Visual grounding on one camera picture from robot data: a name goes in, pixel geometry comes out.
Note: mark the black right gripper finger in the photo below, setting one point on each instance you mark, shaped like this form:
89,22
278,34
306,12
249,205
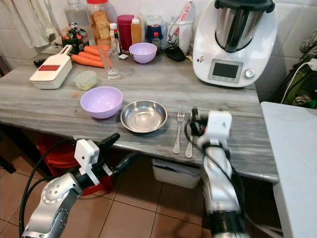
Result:
194,115

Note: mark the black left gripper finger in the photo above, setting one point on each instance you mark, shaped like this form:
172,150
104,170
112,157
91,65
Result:
110,141
126,162

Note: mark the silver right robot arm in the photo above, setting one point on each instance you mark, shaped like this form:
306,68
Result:
223,188

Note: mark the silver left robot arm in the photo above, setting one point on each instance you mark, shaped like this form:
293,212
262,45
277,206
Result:
52,201

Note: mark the silver fork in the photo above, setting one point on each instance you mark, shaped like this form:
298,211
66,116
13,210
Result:
179,134

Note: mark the silver spoon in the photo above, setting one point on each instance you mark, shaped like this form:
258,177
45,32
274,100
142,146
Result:
188,149

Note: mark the large purple plastic bowl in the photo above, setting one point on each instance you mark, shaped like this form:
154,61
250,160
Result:
101,101

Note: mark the stainless steel bowl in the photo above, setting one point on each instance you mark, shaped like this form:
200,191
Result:
143,116

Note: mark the red plastic stool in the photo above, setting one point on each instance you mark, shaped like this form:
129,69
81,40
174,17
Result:
62,151

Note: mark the white plastic bin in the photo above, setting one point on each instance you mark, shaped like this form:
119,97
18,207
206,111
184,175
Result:
176,176

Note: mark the small orange carrot piece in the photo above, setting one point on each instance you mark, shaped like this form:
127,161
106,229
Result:
76,94

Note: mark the black rounded object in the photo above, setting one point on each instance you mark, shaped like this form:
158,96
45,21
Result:
175,53

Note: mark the small pale green container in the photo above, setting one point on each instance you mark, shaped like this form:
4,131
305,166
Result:
85,80

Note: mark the clear drinking glass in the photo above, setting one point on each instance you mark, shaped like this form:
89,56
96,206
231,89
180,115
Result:
111,64

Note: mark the white food processor steel jug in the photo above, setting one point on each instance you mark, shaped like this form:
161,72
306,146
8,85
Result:
234,47

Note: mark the clear plastic utensil container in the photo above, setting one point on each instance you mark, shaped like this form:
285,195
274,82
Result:
180,37

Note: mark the small purple plastic bowl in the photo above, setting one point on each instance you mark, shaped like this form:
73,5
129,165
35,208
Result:
143,51

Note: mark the white slicer with red label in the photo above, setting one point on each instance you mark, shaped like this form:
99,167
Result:
50,72

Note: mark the clear jar with blue contents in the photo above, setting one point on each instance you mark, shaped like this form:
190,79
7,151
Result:
155,31

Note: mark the white side counter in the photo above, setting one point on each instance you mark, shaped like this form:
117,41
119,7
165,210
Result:
292,163

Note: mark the green and black bag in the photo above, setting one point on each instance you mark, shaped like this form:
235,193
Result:
294,89

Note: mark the orange bottle with white cap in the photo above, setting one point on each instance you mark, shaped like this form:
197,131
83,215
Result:
136,31

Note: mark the red and white packet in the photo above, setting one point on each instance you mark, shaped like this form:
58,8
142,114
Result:
188,13

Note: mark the black remote control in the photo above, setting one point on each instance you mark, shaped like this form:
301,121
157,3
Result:
39,62

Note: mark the small bottle with white cap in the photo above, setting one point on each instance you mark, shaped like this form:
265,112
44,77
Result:
114,34

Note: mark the dark red canister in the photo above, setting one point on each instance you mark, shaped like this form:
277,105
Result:
125,32

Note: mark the red and green wrapped bundle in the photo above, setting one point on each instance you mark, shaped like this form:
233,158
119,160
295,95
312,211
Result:
74,38

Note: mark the red-lidded jar of crackers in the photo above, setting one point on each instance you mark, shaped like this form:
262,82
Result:
99,25

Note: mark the clear plastic bottle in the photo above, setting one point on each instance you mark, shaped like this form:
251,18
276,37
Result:
76,12

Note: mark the hanging beige towel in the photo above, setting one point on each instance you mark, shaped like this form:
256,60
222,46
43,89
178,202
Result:
32,22

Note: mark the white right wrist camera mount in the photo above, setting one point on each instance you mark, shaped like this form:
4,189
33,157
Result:
218,126

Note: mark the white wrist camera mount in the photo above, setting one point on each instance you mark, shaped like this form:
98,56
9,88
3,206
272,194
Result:
86,154
218,126

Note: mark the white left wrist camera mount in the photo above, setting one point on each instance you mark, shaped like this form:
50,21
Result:
86,154

